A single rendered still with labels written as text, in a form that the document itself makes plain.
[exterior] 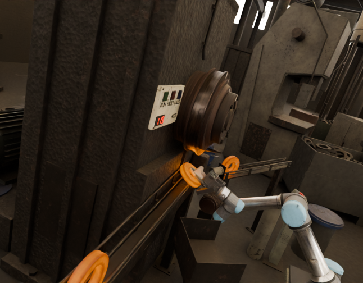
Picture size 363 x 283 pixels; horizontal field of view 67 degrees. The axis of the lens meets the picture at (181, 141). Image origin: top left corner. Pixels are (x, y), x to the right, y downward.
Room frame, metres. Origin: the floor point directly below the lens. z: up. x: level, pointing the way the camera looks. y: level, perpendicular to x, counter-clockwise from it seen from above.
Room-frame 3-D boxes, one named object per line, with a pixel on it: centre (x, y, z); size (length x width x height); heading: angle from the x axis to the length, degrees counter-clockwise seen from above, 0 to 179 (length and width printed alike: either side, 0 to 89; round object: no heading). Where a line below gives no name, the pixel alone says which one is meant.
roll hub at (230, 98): (1.45, -0.19, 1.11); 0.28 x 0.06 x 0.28; 164
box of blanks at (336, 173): (3.48, -2.01, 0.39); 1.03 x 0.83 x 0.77; 89
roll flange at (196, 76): (1.50, -0.02, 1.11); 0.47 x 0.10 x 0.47; 164
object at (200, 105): (1.48, -0.10, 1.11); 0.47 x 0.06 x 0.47; 164
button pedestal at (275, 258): (1.93, -0.99, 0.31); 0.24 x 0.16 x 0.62; 164
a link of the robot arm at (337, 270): (1.28, -0.97, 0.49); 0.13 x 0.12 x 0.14; 156
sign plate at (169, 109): (1.19, 0.10, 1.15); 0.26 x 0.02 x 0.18; 164
